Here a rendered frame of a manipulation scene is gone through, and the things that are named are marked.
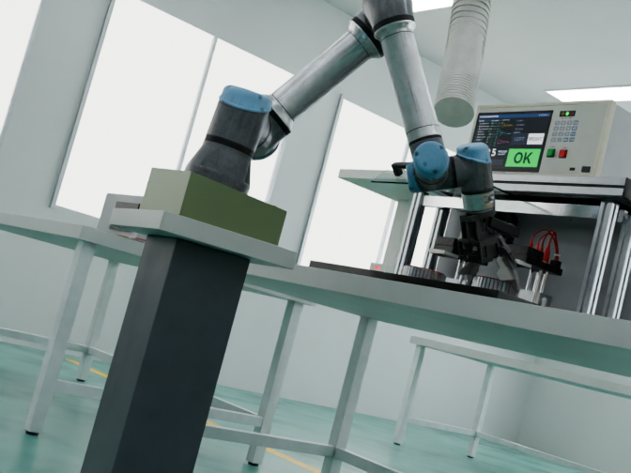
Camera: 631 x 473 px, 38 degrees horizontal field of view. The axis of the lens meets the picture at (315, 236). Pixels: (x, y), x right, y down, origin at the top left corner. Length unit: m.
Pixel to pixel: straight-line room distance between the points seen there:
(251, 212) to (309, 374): 6.05
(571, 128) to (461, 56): 1.46
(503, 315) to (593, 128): 0.68
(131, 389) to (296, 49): 5.98
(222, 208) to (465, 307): 0.56
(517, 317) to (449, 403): 7.46
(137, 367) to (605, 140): 1.23
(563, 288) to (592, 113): 0.45
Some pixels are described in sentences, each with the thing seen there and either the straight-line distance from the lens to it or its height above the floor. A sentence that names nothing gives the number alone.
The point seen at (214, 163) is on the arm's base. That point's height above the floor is 0.89.
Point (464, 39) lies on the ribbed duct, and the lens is 3.87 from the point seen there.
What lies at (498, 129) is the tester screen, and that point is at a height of 1.25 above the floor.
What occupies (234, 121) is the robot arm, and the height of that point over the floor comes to 0.99.
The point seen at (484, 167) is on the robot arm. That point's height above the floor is 1.05.
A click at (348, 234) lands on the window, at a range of 8.08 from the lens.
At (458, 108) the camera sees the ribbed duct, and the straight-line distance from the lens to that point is 3.68.
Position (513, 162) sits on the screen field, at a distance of 2.49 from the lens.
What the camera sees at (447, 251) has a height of 0.88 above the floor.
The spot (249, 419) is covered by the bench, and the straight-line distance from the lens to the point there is 3.84.
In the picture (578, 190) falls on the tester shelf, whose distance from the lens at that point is 2.30.
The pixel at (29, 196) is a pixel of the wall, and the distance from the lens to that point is 6.60.
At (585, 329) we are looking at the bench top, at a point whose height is 0.72.
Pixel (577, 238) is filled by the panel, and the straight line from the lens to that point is 2.45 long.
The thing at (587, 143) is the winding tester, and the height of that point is 1.21.
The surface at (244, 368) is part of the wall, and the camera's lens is 7.61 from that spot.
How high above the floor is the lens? 0.59
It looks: 6 degrees up
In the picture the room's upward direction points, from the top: 15 degrees clockwise
